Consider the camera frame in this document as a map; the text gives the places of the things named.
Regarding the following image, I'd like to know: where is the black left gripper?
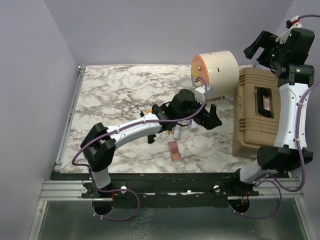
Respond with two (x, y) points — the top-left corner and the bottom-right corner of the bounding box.
(177, 94), (222, 130)

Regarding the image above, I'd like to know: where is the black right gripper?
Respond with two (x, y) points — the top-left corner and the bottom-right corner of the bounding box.
(243, 30), (288, 70)

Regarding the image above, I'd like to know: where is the cream round drawer organizer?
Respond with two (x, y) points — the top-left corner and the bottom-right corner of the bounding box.
(191, 50), (240, 99)

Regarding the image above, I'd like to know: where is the black makeup brush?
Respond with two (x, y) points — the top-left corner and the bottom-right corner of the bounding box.
(147, 134), (156, 144)

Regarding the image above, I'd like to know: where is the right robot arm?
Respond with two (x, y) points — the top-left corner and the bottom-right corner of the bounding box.
(229, 26), (315, 196)

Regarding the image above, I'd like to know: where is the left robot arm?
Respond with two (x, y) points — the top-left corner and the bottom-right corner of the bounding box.
(80, 89), (222, 198)

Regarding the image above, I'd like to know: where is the white blue tube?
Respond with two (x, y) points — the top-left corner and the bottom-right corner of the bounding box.
(188, 119), (199, 132)

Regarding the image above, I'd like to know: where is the lavender white bottle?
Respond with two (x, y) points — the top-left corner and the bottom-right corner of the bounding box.
(173, 124), (182, 141)

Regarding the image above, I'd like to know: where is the rose gold eyeshadow palette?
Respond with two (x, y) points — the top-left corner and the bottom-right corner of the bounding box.
(168, 140), (181, 162)

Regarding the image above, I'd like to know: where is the tan plastic tool case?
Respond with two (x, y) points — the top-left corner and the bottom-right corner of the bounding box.
(232, 67), (281, 160)

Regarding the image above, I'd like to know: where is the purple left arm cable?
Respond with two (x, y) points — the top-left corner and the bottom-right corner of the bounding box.
(71, 76), (213, 221)

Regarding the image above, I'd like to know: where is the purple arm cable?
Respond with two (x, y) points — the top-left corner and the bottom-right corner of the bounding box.
(228, 14), (320, 220)
(71, 76), (213, 221)

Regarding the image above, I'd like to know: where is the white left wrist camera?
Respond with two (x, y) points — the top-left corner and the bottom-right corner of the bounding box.
(194, 85), (214, 102)

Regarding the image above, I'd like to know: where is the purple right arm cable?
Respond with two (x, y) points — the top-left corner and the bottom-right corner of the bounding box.
(228, 14), (320, 220)

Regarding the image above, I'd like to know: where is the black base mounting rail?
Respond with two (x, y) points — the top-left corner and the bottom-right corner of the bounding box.
(49, 172), (294, 213)

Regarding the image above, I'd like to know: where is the aluminium frame rail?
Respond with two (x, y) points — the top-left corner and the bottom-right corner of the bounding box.
(39, 180), (92, 201)

